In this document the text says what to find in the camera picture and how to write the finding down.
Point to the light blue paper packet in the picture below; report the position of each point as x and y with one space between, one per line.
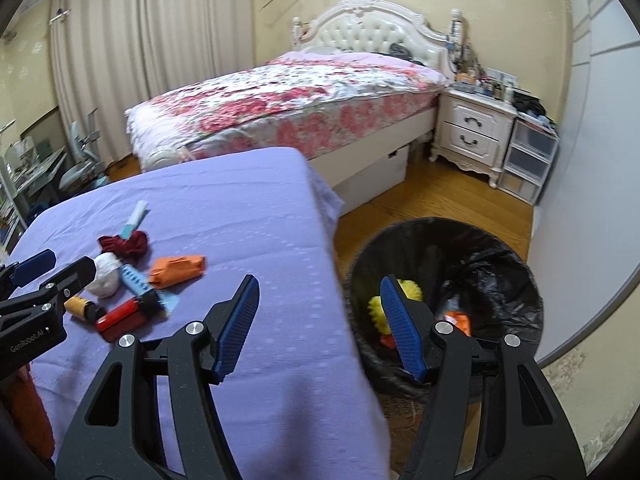
137 284

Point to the purple table cloth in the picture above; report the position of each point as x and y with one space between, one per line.
297 405

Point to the white tissue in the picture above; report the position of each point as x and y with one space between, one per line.
107 278

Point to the dark red satin ribbon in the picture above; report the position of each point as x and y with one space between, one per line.
132 248

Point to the beige curtain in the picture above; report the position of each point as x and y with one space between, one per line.
110 55

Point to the desk with clutter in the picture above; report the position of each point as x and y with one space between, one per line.
24 173

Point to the orange wrapper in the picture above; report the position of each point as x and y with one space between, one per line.
166 272

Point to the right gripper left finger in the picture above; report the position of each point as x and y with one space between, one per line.
200 356

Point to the teal white tube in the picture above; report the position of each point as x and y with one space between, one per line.
134 220

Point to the white bed with headboard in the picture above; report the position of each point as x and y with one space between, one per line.
376 69

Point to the pink floral quilt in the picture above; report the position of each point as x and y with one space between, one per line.
229 114

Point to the yellow cylindrical bottle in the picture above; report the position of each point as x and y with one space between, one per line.
83 309

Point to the red cylindrical container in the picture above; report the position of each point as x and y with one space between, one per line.
129 316

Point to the orange plastic bag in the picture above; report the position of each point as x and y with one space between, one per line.
460 320

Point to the black lined trash bin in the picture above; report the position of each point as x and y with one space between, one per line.
458 267

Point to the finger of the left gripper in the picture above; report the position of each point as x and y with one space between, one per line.
19 274
53 291

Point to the white nightstand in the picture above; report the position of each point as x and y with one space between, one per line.
473 132

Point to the plastic drawer unit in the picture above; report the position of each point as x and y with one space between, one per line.
528 159

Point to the white storage box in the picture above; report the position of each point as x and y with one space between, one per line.
374 180

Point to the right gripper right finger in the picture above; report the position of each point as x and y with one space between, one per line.
440 356

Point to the grey desk chair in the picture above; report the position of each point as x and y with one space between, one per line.
88 170

